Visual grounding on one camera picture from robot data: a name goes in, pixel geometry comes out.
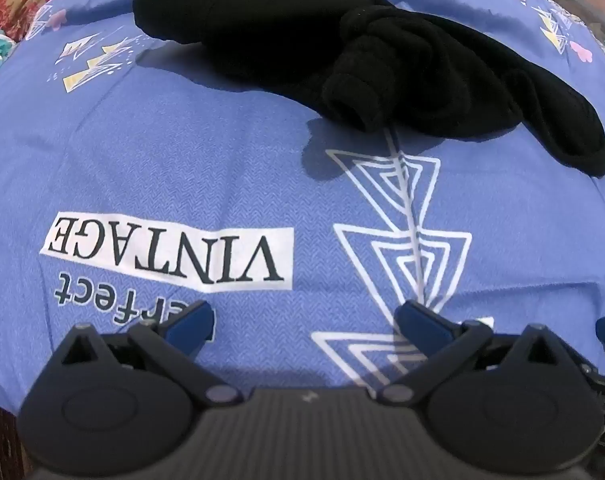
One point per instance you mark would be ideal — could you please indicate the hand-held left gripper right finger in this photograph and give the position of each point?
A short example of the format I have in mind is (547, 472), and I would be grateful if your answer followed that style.
(422, 327)

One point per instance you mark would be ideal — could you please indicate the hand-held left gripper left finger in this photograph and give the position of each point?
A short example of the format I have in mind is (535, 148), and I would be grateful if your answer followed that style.
(195, 327)

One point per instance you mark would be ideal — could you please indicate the black pants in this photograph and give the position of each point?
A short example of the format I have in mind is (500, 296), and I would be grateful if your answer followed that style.
(362, 55)

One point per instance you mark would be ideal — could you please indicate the blue printed bedsheet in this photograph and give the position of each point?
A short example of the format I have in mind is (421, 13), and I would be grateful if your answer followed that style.
(182, 160)

